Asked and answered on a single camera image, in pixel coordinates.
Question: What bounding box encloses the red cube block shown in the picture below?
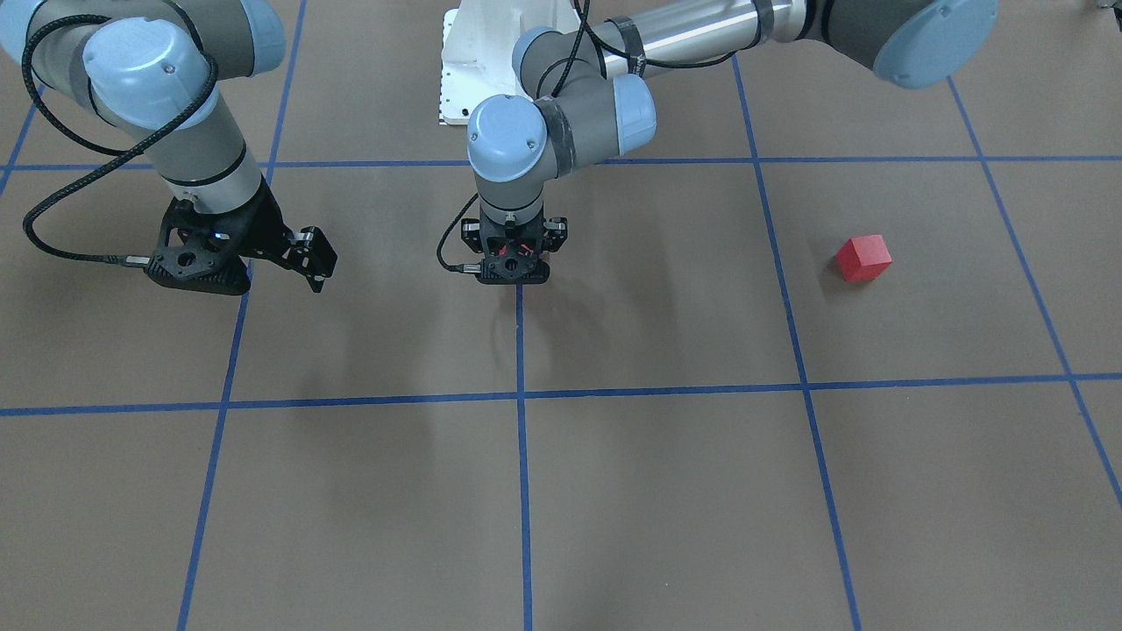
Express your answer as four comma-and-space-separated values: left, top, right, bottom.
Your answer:
494, 238, 539, 277
836, 234, 893, 283

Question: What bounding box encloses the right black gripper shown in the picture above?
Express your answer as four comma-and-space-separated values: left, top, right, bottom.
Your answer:
166, 188, 339, 293

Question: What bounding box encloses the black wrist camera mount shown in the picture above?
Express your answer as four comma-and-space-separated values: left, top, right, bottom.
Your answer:
142, 226, 250, 296

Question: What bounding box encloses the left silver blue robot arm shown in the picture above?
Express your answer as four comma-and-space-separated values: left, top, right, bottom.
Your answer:
445, 1, 997, 284

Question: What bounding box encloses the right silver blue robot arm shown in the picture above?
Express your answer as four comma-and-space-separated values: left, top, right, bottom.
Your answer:
3, 1, 337, 295

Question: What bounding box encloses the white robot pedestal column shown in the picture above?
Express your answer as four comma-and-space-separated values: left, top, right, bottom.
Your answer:
438, 1, 579, 125

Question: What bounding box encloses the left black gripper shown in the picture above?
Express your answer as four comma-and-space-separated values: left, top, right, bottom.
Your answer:
460, 216, 568, 259

